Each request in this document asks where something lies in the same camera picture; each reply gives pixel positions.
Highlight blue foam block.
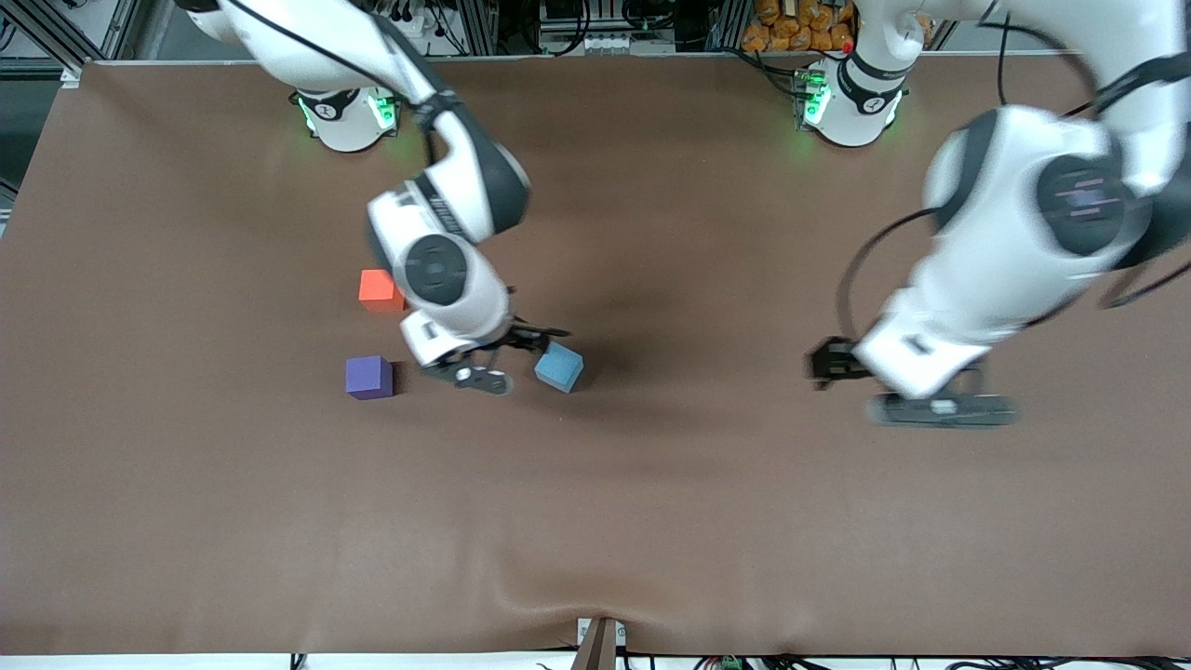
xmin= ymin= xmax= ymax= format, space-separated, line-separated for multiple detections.
xmin=534 ymin=341 xmax=586 ymax=395

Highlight purple foam block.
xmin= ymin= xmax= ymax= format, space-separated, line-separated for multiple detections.
xmin=345 ymin=355 xmax=395 ymax=401

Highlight orange foam block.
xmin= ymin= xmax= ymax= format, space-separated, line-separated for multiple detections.
xmin=358 ymin=269 xmax=408 ymax=314

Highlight brown table cloth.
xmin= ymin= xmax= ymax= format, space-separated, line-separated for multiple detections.
xmin=0 ymin=56 xmax=1191 ymax=657

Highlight white terminal strip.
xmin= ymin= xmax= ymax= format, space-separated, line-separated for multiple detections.
xmin=582 ymin=33 xmax=677 ymax=54

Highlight white power strip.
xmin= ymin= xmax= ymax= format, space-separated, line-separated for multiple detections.
xmin=358 ymin=11 xmax=443 ymax=47

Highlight brown wooden stick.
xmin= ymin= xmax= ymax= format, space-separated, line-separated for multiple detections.
xmin=574 ymin=618 xmax=617 ymax=670

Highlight orange snack packets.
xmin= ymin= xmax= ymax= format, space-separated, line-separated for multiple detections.
xmin=742 ymin=0 xmax=855 ymax=53

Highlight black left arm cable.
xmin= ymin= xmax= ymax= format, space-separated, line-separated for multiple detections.
xmin=835 ymin=0 xmax=1191 ymax=345

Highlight aluminium frame profile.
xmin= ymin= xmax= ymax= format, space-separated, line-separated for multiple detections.
xmin=456 ymin=0 xmax=501 ymax=55
xmin=96 ymin=0 xmax=142 ymax=59

